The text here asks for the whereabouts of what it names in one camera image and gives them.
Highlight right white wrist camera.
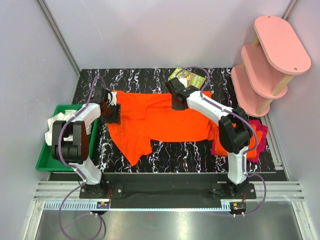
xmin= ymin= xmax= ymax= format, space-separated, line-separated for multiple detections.
xmin=179 ymin=77 xmax=193 ymax=88

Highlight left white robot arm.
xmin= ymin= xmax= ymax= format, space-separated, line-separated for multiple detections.
xmin=51 ymin=88 xmax=121 ymax=198

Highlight folded magenta t shirt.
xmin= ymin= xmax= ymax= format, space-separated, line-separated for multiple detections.
xmin=211 ymin=120 xmax=268 ymax=163

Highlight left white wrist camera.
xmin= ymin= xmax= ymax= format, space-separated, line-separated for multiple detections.
xmin=108 ymin=91 xmax=117 ymax=106

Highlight green paperback book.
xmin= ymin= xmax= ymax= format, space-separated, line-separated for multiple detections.
xmin=168 ymin=67 xmax=205 ymax=90

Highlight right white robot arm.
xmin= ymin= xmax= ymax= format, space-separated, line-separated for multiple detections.
xmin=165 ymin=77 xmax=257 ymax=199

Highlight pink three-tier shelf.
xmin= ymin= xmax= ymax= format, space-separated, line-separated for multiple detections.
xmin=231 ymin=15 xmax=311 ymax=118

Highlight white t shirt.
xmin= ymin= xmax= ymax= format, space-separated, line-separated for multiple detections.
xmin=44 ymin=107 xmax=92 ymax=147

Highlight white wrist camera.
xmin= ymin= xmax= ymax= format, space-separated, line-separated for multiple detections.
xmin=108 ymin=91 xmax=117 ymax=106
xmin=179 ymin=77 xmax=193 ymax=88

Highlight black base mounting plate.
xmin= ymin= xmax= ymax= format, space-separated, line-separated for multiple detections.
xmin=79 ymin=182 xmax=257 ymax=210

